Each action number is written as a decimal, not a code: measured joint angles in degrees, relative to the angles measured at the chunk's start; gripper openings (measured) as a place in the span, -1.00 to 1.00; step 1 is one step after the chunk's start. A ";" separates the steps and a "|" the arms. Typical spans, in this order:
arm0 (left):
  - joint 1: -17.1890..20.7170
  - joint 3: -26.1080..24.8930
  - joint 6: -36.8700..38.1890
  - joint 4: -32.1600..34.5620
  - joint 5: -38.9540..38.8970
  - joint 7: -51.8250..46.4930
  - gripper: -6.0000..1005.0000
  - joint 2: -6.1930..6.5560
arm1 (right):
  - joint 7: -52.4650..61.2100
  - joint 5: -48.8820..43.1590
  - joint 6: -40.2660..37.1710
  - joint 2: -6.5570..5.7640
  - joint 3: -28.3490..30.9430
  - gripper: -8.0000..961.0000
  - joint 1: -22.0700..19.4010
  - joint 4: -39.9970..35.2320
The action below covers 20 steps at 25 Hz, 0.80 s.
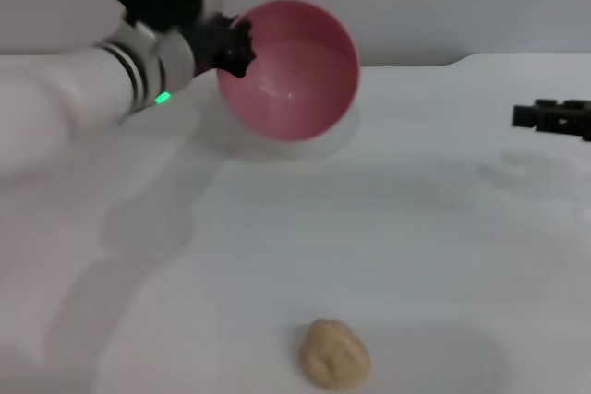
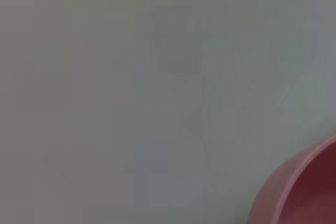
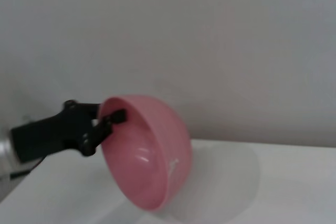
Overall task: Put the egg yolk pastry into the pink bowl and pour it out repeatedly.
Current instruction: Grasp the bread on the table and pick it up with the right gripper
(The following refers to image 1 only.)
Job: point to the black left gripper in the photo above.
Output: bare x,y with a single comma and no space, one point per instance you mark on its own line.
210,41

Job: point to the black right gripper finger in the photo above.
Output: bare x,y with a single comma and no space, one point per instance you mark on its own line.
549,117

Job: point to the pink plastic bowl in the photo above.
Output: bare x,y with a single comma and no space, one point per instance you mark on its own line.
300,89

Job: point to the beige egg yolk pastry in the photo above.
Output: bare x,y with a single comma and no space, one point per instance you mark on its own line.
334,354

